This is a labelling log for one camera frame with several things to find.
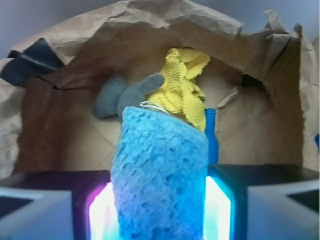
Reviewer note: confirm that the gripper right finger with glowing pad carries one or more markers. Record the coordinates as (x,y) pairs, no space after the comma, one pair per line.
(262,202)

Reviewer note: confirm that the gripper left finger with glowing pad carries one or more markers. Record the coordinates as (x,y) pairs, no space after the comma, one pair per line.
(58,205)

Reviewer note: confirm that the blue plastic bottle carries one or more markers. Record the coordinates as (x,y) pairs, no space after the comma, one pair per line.
(213,145)

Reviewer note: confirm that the blue sponge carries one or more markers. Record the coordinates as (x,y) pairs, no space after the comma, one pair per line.
(159,177)

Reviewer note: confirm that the grey plush toy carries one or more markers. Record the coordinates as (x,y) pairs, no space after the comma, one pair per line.
(115,95)

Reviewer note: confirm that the yellow cloth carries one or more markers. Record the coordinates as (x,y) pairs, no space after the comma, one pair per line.
(180,95)

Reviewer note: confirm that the brown paper bag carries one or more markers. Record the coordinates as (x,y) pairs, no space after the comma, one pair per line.
(264,86)

